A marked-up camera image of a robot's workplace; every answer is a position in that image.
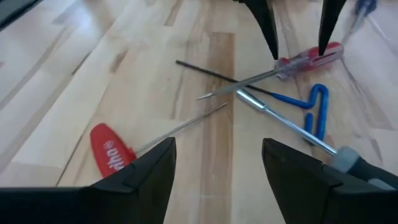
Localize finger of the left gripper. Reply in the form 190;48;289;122
318;0;347;57
245;0;279;60

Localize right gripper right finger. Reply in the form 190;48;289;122
261;138;398;224

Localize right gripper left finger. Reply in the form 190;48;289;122
90;137;177;224

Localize blue clear-handle screwdriver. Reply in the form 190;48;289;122
340;0;379;44

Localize grey and black nut driver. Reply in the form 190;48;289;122
235;88;398;190

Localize red clear-handle screwdriver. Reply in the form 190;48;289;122
196;41;345;101

